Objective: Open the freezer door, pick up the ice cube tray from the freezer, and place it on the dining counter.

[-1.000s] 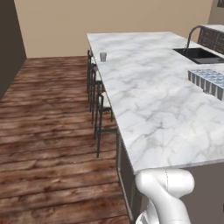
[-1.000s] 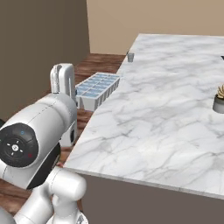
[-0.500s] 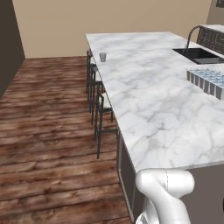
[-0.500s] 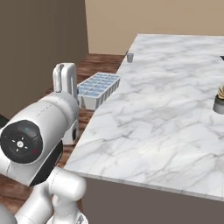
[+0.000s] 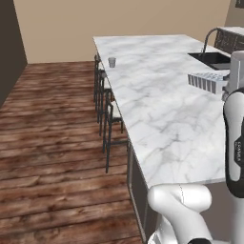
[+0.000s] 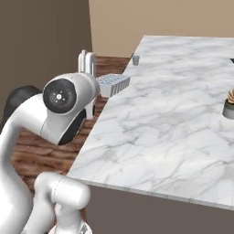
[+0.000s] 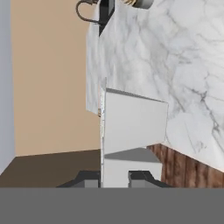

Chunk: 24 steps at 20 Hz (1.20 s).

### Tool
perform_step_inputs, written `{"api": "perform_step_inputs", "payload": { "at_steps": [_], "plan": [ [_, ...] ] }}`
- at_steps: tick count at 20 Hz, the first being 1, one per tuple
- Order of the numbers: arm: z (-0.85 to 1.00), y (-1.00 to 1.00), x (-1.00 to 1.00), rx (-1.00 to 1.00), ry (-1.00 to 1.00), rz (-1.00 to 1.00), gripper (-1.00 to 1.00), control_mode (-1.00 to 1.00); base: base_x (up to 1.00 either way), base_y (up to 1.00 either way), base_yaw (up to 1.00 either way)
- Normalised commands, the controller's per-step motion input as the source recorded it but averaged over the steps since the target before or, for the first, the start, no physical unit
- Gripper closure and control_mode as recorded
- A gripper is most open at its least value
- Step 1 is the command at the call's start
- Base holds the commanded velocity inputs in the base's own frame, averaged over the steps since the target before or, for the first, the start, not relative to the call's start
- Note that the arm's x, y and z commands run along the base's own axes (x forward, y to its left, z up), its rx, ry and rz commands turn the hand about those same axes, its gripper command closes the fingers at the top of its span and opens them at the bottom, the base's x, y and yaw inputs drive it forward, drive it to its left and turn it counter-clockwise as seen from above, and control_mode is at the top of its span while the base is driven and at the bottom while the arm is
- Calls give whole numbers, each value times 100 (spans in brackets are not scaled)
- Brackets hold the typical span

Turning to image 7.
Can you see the pale grey tall cabinet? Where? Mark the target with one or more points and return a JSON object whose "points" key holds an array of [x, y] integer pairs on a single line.
{"points": [[6, 87]]}

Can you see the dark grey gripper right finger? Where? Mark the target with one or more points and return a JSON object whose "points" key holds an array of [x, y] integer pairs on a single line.
{"points": [[139, 176]]}

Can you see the black sink basin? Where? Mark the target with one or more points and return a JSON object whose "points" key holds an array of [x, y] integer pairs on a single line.
{"points": [[105, 11]]}

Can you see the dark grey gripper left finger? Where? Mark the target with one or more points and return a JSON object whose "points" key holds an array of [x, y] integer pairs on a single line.
{"points": [[87, 176]]}

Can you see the grey round pot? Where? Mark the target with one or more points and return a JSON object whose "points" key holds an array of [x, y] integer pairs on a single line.
{"points": [[143, 3]]}

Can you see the brown wooden counter base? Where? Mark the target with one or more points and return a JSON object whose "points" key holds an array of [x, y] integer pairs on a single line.
{"points": [[189, 172]]}

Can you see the white angular block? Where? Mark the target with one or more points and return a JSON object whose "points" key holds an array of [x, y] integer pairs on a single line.
{"points": [[132, 125]]}

